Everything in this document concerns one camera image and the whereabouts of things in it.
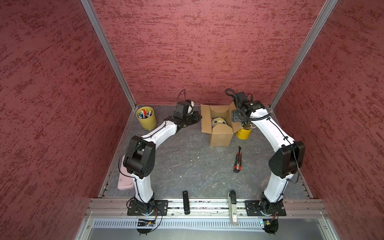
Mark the brown cardboard express box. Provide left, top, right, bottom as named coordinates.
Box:
left=201, top=103, right=242, bottom=147

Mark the red black utility knife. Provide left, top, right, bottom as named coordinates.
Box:
left=234, top=146, right=242, bottom=173

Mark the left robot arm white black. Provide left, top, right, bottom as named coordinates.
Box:
left=121, top=111, right=203, bottom=215

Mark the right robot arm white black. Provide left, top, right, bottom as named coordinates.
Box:
left=232, top=101, right=306, bottom=216

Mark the white yellow toy in box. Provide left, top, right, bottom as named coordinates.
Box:
left=211, top=117, right=227, bottom=128

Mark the yellow pen cup right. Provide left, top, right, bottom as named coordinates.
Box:
left=236, top=122, right=256, bottom=140

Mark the yellow pen cup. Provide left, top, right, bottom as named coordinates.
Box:
left=136, top=107, right=157, bottom=131
left=236, top=122, right=256, bottom=140

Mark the yellow pen cup left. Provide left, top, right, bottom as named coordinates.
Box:
left=136, top=107, right=157, bottom=131

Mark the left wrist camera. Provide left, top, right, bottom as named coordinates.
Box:
left=176, top=100, right=195, bottom=115

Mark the grey black clamp handle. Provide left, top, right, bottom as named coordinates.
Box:
left=228, top=190, right=238, bottom=226

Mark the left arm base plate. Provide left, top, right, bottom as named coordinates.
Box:
left=127, top=199, right=169, bottom=217

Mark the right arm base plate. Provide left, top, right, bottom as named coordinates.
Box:
left=245, top=199, right=287, bottom=217

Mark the aluminium frame rail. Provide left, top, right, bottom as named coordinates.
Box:
left=86, top=198, right=330, bottom=219

